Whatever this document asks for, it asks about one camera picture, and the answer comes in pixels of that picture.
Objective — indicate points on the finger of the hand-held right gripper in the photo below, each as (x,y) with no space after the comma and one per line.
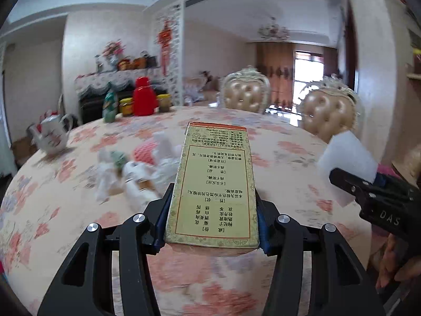
(352,187)
(385,179)

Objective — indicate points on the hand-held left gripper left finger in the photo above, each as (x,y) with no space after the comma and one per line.
(161,219)

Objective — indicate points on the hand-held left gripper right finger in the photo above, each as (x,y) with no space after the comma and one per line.
(263,228)

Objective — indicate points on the white tissue sheet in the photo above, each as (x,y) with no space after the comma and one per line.
(350,158)

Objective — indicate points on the pile of white trash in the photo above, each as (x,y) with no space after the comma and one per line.
(138,181)

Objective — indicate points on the yellow medicine box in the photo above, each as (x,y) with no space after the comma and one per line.
(213,184)

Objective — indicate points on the pink foam net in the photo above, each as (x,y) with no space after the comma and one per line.
(144,151)

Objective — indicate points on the white paper wrapper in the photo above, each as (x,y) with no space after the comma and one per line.
(105,174)

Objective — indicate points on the green wrapper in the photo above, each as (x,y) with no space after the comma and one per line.
(117,161)

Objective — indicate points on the person's right hand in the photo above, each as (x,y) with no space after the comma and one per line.
(393,256)

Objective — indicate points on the floral tablecloth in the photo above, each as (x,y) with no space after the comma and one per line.
(82,230)

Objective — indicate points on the cream tufted dining chair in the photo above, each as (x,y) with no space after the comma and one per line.
(325,112)
(245,93)

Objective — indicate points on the yellow lidded jar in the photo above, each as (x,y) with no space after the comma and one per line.
(163,103)
(126,107)

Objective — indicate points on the red plastic container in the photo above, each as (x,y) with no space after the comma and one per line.
(144,98)

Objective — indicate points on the green bottle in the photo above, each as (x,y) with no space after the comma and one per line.
(110,105)

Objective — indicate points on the dark wooden sideboard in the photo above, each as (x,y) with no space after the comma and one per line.
(90,105)

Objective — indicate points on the beige sofa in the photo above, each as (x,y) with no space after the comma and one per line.
(197,87)

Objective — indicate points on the white porcelain teapot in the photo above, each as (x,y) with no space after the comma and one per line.
(52,135)

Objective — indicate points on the brown curtains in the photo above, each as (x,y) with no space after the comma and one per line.
(274,69)

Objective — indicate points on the white lattice screen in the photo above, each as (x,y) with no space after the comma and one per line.
(176,72)

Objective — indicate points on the white lace cloth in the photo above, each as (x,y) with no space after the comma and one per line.
(95,80)

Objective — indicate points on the cardboard box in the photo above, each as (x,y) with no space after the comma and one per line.
(23,151)

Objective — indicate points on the orange gift box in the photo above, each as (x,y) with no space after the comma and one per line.
(124,64)

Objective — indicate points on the dark handbag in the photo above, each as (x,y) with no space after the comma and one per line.
(149,60)

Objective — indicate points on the flower vase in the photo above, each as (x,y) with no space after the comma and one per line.
(112,54)

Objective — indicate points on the red knot hanging decoration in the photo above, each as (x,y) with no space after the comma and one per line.
(165,44)

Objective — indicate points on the chandelier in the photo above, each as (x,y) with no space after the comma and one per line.
(273,31)

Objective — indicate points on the dark door frame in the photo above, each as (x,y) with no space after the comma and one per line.
(351,46)

